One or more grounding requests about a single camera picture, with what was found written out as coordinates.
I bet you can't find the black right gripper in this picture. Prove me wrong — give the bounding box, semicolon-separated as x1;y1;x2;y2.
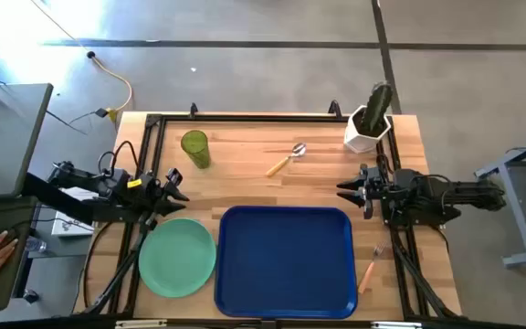
336;177;387;220

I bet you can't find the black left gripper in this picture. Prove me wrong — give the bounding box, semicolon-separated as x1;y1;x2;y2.
137;171;191;218

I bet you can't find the green translucent plastic cup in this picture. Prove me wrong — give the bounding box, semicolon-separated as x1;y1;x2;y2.
180;130;212;170

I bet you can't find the mint green plate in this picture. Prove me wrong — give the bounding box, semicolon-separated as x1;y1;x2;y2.
138;218;217;299

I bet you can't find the spoon with yellow handle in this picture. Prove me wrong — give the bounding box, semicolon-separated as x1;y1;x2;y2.
265;142;308;178

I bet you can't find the fork with orange handle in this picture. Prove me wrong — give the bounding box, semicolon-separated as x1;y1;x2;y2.
357;241;387;295

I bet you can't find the blue plastic tray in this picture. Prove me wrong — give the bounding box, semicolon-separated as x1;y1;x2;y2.
214;205;359;320

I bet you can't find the white hexagonal plant pot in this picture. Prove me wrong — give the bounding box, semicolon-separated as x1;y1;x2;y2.
343;104;392;154

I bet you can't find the white printed box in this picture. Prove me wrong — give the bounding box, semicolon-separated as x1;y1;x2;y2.
51;185;98;238

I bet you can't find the black diagonal beam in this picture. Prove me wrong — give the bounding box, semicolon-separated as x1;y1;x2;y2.
22;172;98;226

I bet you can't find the clear water bottle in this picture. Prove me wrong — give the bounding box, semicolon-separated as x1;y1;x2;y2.
24;236;48;255

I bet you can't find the grey desk top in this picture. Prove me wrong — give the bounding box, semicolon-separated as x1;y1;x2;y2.
0;82;55;200

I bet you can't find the dark desk top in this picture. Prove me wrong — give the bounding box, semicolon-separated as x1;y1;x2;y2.
0;196;39;313

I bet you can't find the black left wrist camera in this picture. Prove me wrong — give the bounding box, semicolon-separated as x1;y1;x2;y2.
165;167;184;188

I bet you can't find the black aluminium table frame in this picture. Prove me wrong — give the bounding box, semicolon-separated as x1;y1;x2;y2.
82;112;463;321

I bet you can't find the black cable beside table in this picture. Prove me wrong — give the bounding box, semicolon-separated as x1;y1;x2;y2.
81;221;109;310

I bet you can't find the yellow extension cable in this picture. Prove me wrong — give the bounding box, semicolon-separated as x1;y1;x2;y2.
29;0;134;122

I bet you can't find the silver metal bracket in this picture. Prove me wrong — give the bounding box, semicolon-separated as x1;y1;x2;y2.
114;319;168;329
371;321;423;329

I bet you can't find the grey metal table frame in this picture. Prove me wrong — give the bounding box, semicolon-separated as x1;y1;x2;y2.
474;125;526;269

